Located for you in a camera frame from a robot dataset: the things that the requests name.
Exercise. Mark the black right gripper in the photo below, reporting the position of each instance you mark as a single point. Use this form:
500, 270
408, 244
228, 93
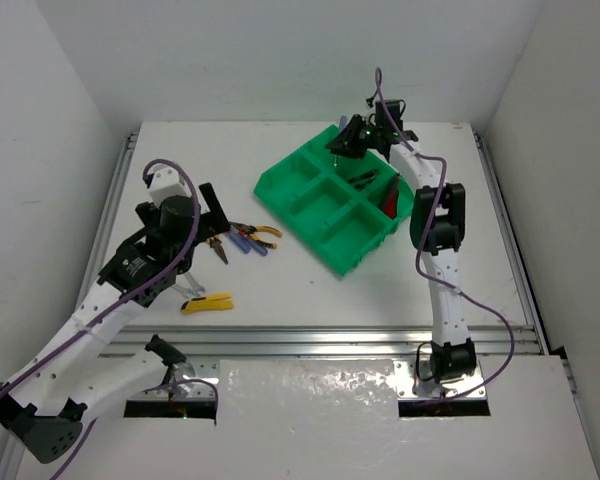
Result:
346, 144

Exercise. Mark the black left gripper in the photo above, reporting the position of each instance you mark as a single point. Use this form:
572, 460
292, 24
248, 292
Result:
212, 215

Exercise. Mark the black green precision screwdriver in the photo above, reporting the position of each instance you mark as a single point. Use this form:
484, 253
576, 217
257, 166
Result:
366, 176
359, 186

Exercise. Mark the yellow utility knife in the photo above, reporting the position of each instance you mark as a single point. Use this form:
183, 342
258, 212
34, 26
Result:
213, 302

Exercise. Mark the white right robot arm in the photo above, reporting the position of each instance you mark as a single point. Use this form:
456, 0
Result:
437, 228

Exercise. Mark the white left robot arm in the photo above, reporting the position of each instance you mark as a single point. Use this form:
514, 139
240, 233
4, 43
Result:
48, 403

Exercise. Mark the yellow long-nose pliers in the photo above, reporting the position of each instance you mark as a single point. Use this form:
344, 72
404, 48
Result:
215, 244

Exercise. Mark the yellow combination pliers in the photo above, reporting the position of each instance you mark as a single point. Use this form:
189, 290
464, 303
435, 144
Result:
254, 230

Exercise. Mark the green six-compartment organizer tray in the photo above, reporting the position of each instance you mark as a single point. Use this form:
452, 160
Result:
309, 193

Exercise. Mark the silver open-end wrench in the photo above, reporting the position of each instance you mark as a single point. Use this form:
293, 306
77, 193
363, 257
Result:
193, 289

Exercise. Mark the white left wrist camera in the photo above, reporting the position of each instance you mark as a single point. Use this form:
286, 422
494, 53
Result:
164, 183

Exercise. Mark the aluminium front rail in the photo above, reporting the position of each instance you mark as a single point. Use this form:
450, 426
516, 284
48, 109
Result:
278, 342

